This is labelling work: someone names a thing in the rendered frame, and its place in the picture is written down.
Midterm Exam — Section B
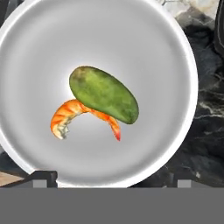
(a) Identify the orange shrimp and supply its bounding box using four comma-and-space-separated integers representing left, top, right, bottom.
50, 98, 122, 143

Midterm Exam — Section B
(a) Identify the black rounded appliance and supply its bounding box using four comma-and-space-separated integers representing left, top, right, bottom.
213, 0, 224, 58

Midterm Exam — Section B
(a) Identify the white round bowl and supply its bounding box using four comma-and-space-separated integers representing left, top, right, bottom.
0, 0, 200, 189

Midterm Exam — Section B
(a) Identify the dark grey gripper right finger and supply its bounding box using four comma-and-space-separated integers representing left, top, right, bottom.
167, 171, 217, 189

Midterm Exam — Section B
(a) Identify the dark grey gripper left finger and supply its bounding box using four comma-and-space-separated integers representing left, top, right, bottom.
6, 170, 59, 189

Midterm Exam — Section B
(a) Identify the green mango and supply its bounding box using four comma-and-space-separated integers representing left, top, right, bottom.
68, 66, 140, 125

